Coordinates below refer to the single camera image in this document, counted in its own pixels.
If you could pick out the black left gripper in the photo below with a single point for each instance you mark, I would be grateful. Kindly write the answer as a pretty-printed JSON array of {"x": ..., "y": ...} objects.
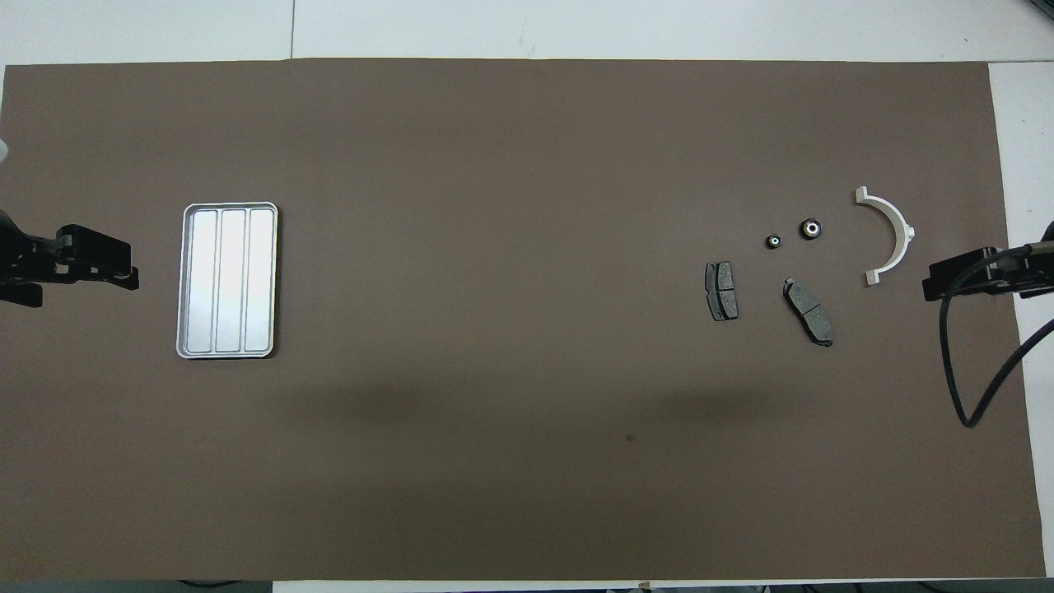
[{"x": 25, "y": 259}]

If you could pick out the brown table mat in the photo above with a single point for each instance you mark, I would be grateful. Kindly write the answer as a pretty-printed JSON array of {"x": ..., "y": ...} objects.
[{"x": 494, "y": 412}]

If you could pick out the large black bearing gear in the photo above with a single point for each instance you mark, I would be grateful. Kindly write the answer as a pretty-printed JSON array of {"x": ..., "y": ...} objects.
[{"x": 810, "y": 229}]

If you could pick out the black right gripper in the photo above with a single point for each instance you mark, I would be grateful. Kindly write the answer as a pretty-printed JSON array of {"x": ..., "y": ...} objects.
[{"x": 1029, "y": 276}]

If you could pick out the short rectangular grey brake pad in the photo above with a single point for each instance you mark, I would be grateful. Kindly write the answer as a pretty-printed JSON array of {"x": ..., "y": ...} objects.
[{"x": 721, "y": 291}]

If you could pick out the silver metal tray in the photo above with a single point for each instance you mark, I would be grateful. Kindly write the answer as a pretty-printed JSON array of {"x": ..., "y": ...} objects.
[{"x": 226, "y": 280}]

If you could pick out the white semicircular plastic bracket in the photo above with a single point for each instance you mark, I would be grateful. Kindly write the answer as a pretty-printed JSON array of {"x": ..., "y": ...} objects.
[{"x": 904, "y": 237}]

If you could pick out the long curved grey brake pad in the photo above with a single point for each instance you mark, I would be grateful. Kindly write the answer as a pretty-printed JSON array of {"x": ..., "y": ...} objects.
[{"x": 809, "y": 311}]

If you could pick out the small black bearing gear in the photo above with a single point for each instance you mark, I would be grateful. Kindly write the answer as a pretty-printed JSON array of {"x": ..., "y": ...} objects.
[{"x": 773, "y": 241}]

